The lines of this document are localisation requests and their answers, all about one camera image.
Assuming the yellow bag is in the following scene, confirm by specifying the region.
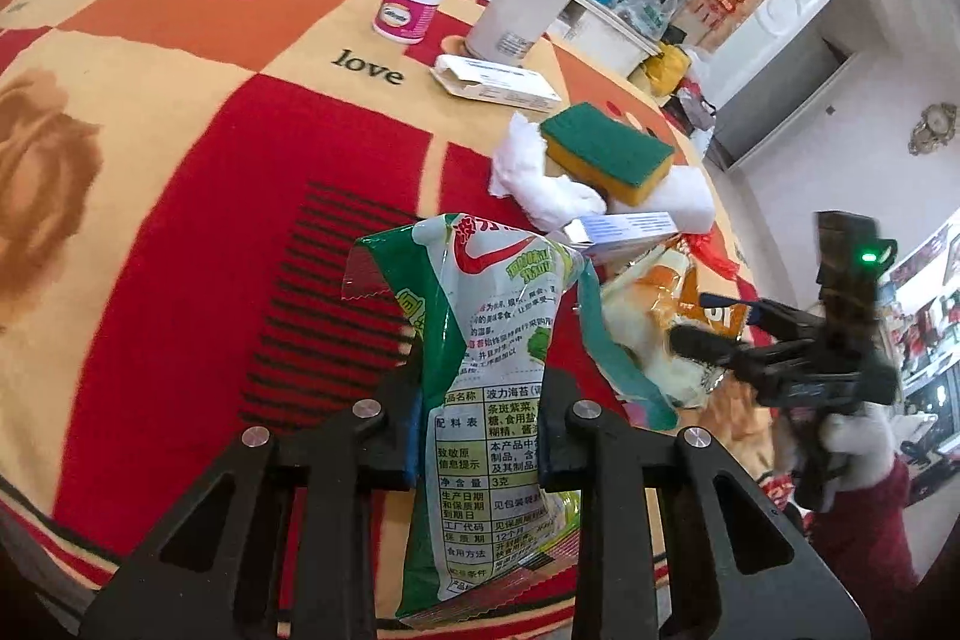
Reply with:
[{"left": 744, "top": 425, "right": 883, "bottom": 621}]
[{"left": 637, "top": 44, "right": 691, "bottom": 100}]

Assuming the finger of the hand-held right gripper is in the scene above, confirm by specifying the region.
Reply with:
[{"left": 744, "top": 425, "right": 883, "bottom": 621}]
[
  {"left": 697, "top": 291, "right": 820, "bottom": 345},
  {"left": 667, "top": 323, "right": 785, "bottom": 390}
]

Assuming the grey door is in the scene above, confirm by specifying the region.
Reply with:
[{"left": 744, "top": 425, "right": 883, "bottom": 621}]
[{"left": 712, "top": 36, "right": 856, "bottom": 169}]

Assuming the person's right hand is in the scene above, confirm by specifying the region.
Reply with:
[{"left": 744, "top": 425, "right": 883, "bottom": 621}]
[{"left": 817, "top": 404, "right": 901, "bottom": 513}]

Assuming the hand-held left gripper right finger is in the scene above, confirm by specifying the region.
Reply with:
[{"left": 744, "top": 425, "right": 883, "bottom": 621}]
[{"left": 538, "top": 370, "right": 871, "bottom": 640}]

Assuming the green snack packet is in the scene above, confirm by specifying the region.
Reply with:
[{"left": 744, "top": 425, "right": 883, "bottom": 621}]
[{"left": 341, "top": 212, "right": 680, "bottom": 630}]

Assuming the crumpled white tissue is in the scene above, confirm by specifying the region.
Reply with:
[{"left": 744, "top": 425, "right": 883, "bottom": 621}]
[{"left": 489, "top": 111, "right": 607, "bottom": 232}]

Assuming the white medicine box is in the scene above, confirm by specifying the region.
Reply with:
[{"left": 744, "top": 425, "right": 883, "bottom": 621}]
[{"left": 431, "top": 53, "right": 562, "bottom": 112}]

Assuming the gold wall clock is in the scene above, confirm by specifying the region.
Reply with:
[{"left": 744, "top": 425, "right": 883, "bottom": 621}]
[{"left": 909, "top": 101, "right": 959, "bottom": 155}]

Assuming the red plastic wrapper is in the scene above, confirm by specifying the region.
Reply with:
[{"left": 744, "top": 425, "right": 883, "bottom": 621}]
[{"left": 679, "top": 231, "right": 740, "bottom": 277}]

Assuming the person's right forearm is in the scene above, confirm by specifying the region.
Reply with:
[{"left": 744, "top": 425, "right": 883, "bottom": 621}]
[{"left": 806, "top": 460, "right": 920, "bottom": 611}]

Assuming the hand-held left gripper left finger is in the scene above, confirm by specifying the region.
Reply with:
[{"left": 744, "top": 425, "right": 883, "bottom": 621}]
[{"left": 79, "top": 355, "right": 421, "bottom": 640}]

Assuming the orange snack packet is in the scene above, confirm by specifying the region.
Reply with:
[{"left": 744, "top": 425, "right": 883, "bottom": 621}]
[{"left": 600, "top": 235, "right": 751, "bottom": 408}]

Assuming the green and yellow sponge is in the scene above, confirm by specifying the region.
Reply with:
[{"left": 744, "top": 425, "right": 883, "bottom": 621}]
[{"left": 541, "top": 101, "right": 676, "bottom": 208}]

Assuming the white box with blue stripe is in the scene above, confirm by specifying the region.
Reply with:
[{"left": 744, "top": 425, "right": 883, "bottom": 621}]
[{"left": 562, "top": 211, "right": 680, "bottom": 255}]

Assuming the clear plastic bag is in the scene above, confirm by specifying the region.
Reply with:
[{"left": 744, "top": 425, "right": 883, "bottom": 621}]
[{"left": 619, "top": 0, "right": 676, "bottom": 41}]

